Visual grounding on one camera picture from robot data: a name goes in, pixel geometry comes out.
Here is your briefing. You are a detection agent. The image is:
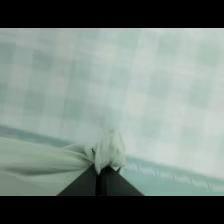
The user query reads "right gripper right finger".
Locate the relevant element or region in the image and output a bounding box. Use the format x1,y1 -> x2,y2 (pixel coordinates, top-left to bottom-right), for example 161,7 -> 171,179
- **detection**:
96,165 -> 145,197

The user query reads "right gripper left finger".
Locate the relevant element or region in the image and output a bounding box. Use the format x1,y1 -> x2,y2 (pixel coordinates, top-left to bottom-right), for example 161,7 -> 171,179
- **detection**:
57,164 -> 99,197

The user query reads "pale green shirt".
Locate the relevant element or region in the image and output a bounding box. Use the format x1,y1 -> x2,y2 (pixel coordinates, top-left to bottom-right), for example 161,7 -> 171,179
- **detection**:
0,128 -> 129,197

